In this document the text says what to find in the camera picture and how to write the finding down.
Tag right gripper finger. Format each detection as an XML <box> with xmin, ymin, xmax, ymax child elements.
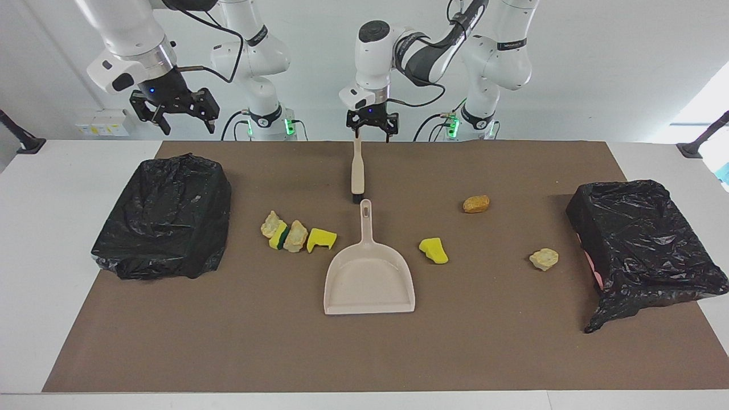
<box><xmin>130</xmin><ymin>91</ymin><xmax>172</xmax><ymax>136</ymax></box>
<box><xmin>194</xmin><ymin>88</ymin><xmax>220</xmax><ymax>135</ymax></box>

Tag beige hand brush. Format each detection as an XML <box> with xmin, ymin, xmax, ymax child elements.
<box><xmin>351</xmin><ymin>136</ymin><xmax>366</xmax><ymax>204</ymax></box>

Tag notched yellow sponge piece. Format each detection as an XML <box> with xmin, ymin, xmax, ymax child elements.
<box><xmin>306</xmin><ymin>228</ymin><xmax>338</xmax><ymax>254</ymax></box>

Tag plain yellow sponge piece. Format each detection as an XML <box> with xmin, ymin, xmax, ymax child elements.
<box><xmin>419</xmin><ymin>237</ymin><xmax>449</xmax><ymax>265</ymax></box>

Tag beige plastic dustpan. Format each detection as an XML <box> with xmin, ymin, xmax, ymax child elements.
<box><xmin>323</xmin><ymin>199</ymin><xmax>416</xmax><ymax>315</ymax></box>

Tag small pale beige sponge chunk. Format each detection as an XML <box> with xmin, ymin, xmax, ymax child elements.
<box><xmin>529</xmin><ymin>248</ymin><xmax>559</xmax><ymax>272</ymax></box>

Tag black-bagged bin with pink rim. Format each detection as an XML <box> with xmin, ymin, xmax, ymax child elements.
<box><xmin>566</xmin><ymin>180</ymin><xmax>729</xmax><ymax>334</ymax></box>

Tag brown table mat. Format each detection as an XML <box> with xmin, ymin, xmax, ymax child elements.
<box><xmin>43</xmin><ymin>141</ymin><xmax>729</xmax><ymax>392</ymax></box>

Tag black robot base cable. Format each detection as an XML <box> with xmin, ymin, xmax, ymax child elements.
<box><xmin>221</xmin><ymin>110</ymin><xmax>251</xmax><ymax>141</ymax></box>
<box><xmin>413</xmin><ymin>111</ymin><xmax>456</xmax><ymax>141</ymax></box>

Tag white wall outlet box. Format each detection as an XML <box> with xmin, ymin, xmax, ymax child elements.
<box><xmin>76</xmin><ymin>109</ymin><xmax>133</xmax><ymax>136</ymax></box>

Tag left arm gripper cable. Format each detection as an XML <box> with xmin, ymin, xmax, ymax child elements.
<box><xmin>387</xmin><ymin>0</ymin><xmax>490</xmax><ymax>109</ymax></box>

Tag arm gripper cable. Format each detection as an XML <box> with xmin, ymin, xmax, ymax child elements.
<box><xmin>387</xmin><ymin>0</ymin><xmax>490</xmax><ymax>109</ymax></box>
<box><xmin>162</xmin><ymin>0</ymin><xmax>245</xmax><ymax>83</ymax></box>

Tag right arm gripper cable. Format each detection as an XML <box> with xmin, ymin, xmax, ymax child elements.
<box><xmin>162</xmin><ymin>0</ymin><xmax>245</xmax><ymax>83</ymax></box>

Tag black camera stand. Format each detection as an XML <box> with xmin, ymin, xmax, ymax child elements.
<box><xmin>0</xmin><ymin>109</ymin><xmax>46</xmax><ymax>154</ymax></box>
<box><xmin>677</xmin><ymin>111</ymin><xmax>729</xmax><ymax>159</ymax></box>

